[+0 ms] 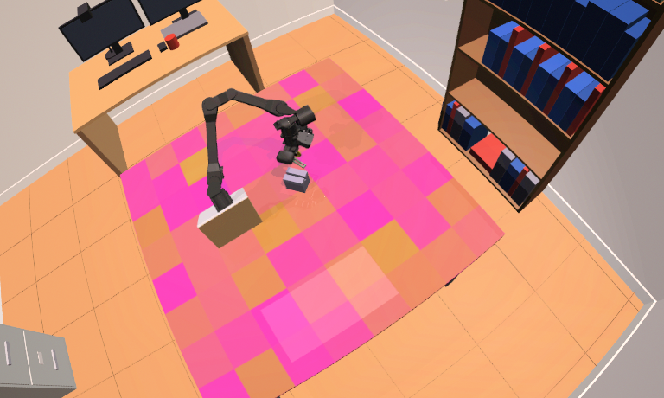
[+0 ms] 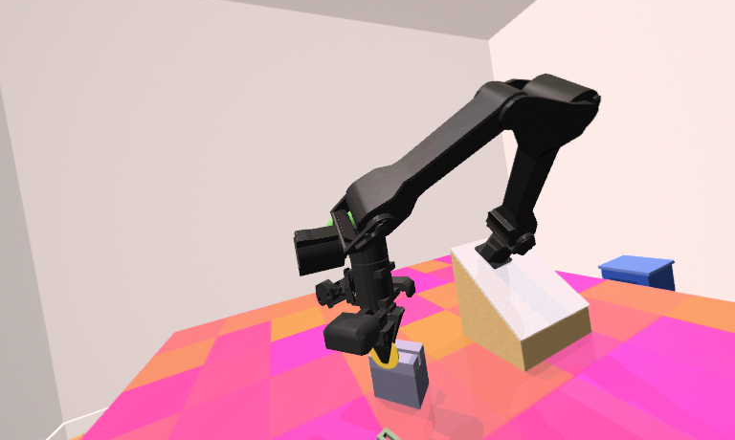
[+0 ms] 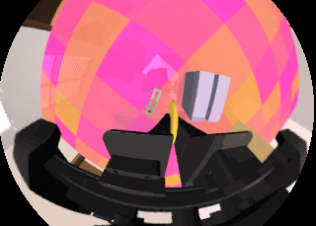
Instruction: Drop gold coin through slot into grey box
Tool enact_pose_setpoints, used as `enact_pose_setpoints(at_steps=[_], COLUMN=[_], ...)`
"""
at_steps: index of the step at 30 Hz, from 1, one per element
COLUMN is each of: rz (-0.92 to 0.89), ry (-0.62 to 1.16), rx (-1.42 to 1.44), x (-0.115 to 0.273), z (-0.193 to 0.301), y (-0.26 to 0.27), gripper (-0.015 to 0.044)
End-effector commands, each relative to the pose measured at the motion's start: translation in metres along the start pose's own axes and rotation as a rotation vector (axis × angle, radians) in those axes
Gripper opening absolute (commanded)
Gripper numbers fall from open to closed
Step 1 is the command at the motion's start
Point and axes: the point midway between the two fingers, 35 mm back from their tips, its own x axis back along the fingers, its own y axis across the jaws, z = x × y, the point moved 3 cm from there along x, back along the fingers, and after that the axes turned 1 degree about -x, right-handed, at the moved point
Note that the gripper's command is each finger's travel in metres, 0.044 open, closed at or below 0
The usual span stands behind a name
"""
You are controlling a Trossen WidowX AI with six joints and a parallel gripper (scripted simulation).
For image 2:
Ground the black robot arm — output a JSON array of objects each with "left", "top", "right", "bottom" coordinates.
[{"left": 293, "top": 74, "right": 602, "bottom": 276}]

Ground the gold coin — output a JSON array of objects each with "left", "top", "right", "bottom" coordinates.
[{"left": 370, "top": 343, "right": 399, "bottom": 368}]

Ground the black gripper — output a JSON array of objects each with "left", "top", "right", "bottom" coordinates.
[{"left": 323, "top": 258, "right": 415, "bottom": 363}]

